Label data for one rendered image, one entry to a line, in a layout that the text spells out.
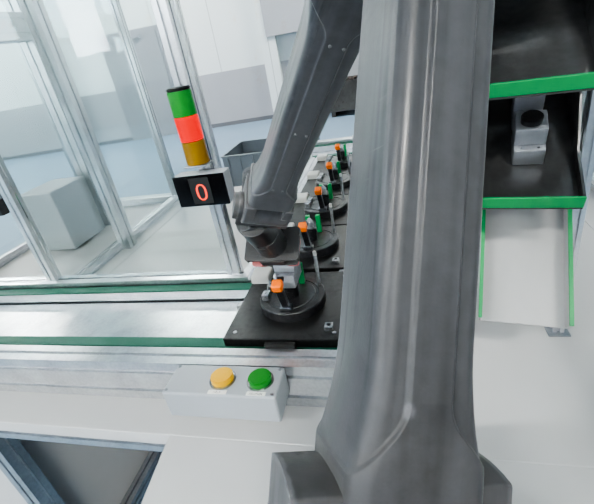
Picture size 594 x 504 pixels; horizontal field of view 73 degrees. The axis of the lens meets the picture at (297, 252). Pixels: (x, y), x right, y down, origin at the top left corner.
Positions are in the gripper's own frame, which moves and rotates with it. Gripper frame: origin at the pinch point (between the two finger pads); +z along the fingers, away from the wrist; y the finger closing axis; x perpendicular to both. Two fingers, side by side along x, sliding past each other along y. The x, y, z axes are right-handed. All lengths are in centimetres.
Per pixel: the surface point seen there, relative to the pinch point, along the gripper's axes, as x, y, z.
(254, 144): -151, 81, 168
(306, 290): 4.6, -3.1, 7.0
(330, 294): 4.9, -8.0, 9.3
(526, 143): -12.8, -41.9, -15.3
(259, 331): 14.4, 4.6, 1.4
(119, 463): 51, 73, 62
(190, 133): -23.5, 18.4, -12.6
